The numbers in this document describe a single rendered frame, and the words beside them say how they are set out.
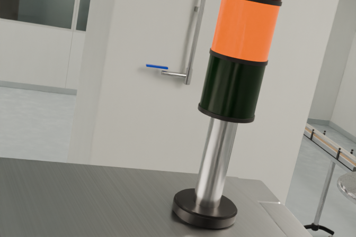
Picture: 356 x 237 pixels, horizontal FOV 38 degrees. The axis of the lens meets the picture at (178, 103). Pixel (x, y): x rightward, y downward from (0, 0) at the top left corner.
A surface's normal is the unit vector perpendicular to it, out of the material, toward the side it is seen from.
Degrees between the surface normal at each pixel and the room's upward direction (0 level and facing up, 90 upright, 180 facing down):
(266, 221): 0
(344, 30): 90
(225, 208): 0
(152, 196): 0
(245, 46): 90
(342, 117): 90
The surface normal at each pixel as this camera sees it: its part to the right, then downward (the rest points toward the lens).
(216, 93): -0.58, 0.10
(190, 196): 0.18, -0.95
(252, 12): 0.00, 0.25
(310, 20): 0.23, 0.29
